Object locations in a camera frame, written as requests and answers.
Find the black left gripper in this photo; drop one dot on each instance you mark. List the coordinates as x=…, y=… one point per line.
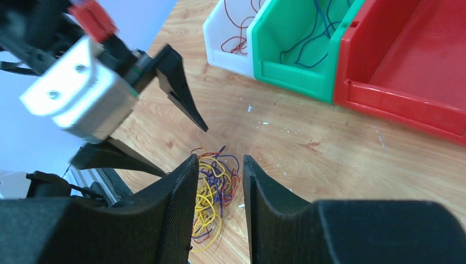
x=39, y=33

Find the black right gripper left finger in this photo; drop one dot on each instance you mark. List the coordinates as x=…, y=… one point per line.
x=151, y=226

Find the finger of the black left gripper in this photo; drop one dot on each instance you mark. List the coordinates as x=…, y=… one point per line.
x=172, y=80
x=113, y=153

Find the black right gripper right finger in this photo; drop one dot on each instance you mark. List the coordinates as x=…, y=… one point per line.
x=284, y=228

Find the white plastic bin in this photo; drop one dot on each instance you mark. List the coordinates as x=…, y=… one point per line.
x=228, y=35

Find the green plastic bin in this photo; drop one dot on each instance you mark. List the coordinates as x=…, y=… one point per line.
x=296, y=44

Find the red plastic bin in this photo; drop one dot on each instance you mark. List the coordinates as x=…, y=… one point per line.
x=404, y=61

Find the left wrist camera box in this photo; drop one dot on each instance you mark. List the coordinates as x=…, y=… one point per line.
x=81, y=95

